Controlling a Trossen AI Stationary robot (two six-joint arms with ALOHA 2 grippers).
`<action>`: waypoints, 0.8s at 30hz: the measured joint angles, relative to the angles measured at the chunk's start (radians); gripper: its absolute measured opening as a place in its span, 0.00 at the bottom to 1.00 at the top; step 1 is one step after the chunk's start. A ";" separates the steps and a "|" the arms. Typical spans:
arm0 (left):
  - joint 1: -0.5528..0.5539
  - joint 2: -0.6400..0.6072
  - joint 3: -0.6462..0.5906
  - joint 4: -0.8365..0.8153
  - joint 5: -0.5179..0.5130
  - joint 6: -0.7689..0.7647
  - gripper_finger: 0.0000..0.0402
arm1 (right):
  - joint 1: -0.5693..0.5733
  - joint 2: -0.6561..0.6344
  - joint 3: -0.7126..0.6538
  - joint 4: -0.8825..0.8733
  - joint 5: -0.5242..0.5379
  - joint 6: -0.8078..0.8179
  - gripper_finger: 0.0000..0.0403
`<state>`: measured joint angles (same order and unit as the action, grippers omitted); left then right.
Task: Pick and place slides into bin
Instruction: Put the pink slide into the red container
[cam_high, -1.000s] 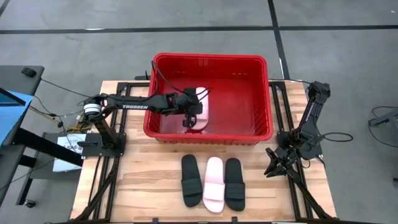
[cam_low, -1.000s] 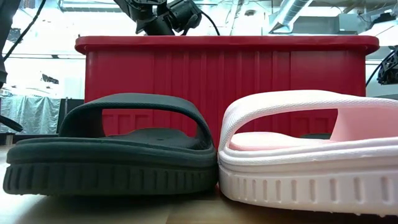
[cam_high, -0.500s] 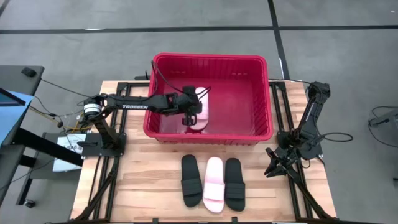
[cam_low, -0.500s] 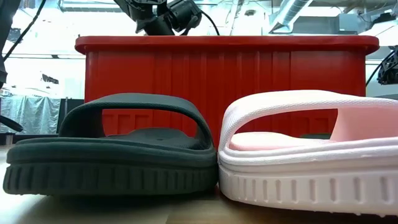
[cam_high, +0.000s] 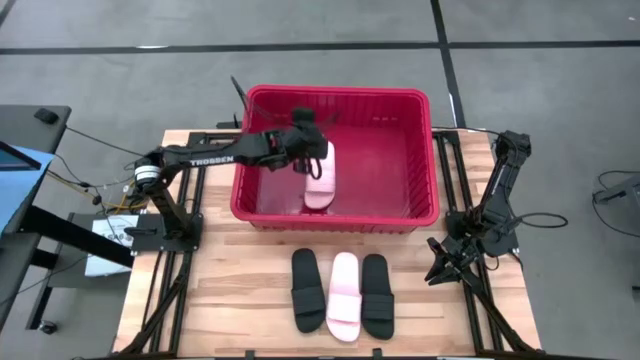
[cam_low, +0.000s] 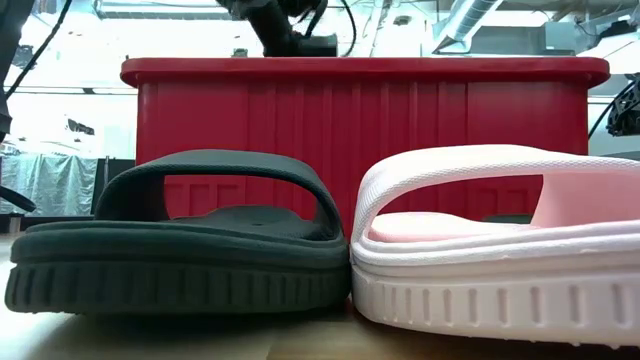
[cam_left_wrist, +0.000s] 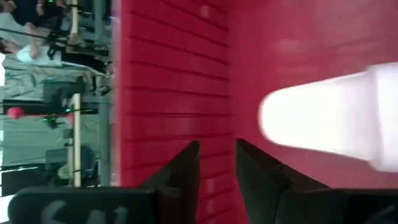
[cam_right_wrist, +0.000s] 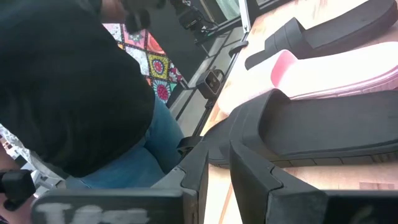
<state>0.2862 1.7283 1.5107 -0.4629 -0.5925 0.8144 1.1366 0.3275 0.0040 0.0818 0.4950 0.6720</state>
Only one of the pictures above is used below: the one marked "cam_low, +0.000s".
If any red plastic bin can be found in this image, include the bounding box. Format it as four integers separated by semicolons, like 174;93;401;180
119;56;611;241

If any black chair part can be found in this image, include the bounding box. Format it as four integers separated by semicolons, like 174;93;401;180
0;185;38;214

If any black cabinet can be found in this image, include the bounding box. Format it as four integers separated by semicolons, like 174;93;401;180
91;158;137;217

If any white slide sandal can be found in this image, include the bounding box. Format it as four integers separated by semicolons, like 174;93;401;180
349;143;640;349

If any silver ceiling duct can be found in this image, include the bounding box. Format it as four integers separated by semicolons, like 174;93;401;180
432;0;505;54

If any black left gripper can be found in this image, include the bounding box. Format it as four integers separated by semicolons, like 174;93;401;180
293;32;340;58

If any black slide sandal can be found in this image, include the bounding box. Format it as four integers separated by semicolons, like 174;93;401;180
3;148;351;315

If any translucent plastic sheet cover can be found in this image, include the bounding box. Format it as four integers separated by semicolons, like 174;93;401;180
0;152;99;217

